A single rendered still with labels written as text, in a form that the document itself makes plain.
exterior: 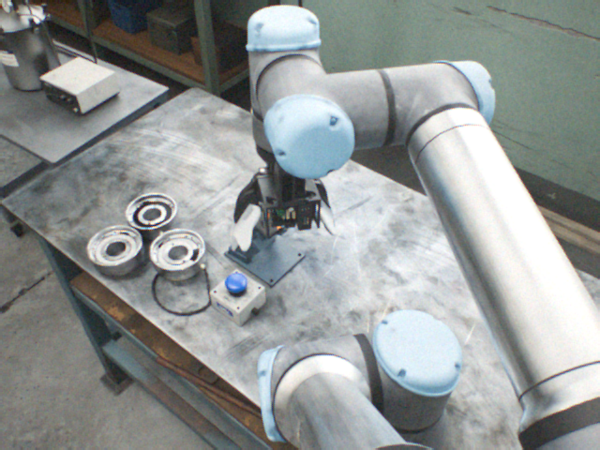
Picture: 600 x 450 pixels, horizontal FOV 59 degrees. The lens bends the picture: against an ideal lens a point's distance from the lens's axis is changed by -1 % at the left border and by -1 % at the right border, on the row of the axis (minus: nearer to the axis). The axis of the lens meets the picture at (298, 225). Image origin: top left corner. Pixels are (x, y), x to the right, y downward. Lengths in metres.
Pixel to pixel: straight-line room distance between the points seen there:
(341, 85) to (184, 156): 0.87
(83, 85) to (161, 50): 1.29
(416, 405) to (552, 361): 0.36
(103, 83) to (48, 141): 0.24
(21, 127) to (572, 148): 1.98
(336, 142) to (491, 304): 0.19
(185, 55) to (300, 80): 2.43
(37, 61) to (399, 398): 1.54
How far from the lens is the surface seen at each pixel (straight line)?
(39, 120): 1.81
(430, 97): 0.52
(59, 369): 2.01
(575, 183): 2.49
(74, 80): 1.80
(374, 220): 1.16
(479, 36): 2.34
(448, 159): 0.47
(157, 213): 1.18
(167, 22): 2.89
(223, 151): 1.33
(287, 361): 0.69
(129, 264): 1.08
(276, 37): 0.56
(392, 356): 0.69
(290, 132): 0.47
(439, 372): 0.70
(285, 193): 0.67
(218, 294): 0.97
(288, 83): 0.51
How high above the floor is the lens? 1.62
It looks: 46 degrees down
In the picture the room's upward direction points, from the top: straight up
